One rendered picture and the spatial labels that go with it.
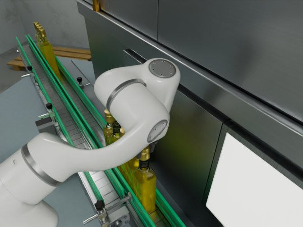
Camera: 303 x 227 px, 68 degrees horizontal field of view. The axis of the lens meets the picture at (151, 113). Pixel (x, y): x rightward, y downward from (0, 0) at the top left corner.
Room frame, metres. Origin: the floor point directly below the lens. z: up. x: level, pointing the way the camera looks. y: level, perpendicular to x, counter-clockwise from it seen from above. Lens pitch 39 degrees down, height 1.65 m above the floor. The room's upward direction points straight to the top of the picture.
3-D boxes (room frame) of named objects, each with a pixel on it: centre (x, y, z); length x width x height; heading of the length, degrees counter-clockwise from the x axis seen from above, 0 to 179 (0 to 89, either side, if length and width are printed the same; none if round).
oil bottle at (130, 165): (0.47, 0.05, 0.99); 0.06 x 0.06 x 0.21; 34
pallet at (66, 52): (3.31, 1.52, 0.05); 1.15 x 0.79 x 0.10; 73
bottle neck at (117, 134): (0.57, 0.12, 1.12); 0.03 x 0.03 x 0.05
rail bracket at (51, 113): (0.85, 0.51, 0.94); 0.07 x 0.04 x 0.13; 123
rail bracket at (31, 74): (1.23, 0.76, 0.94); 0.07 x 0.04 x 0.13; 123
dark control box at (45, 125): (0.93, 0.59, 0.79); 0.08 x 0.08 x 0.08; 33
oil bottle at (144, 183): (0.42, 0.02, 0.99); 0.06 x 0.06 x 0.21; 33
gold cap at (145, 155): (0.42, 0.02, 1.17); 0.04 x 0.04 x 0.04
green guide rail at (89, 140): (1.17, 0.58, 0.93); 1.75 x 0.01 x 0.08; 33
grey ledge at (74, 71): (1.16, 0.37, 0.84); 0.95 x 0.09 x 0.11; 33
